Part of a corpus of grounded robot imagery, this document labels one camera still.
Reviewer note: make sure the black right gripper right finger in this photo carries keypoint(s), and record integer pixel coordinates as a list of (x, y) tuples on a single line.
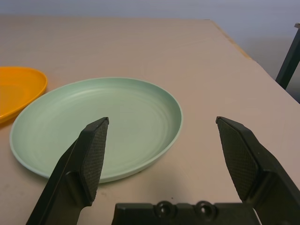
[(257, 164)]

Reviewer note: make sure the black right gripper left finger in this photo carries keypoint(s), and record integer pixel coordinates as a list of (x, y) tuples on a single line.
[(77, 164)]

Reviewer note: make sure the light green round plate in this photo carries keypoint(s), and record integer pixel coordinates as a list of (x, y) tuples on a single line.
[(131, 110)]

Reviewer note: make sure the orange round plate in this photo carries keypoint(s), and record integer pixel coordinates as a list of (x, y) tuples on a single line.
[(18, 89)]

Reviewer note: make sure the beige side table black frame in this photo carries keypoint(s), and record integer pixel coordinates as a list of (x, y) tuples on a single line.
[(289, 63)]

